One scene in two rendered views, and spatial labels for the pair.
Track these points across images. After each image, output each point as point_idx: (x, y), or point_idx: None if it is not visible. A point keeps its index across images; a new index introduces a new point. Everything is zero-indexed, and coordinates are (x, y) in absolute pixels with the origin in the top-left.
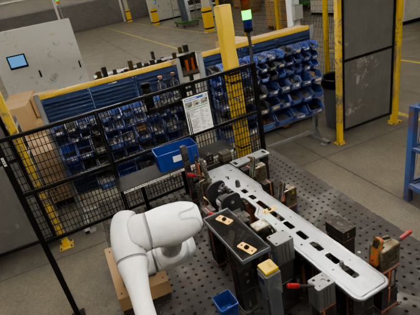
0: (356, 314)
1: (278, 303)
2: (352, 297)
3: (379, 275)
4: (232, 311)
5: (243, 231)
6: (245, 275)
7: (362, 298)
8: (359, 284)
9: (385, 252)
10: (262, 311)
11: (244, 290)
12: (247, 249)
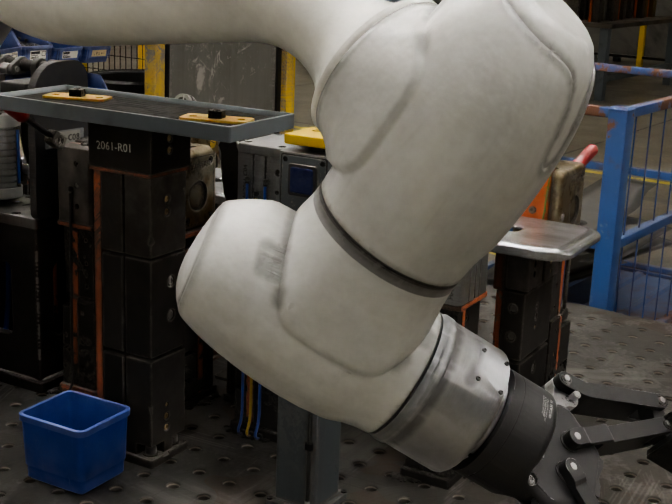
0: (524, 352)
1: None
2: (539, 252)
3: (569, 225)
4: (111, 444)
5: (170, 107)
6: (166, 286)
7: (565, 251)
8: (536, 237)
9: (567, 174)
10: (204, 452)
11: (158, 353)
12: (224, 119)
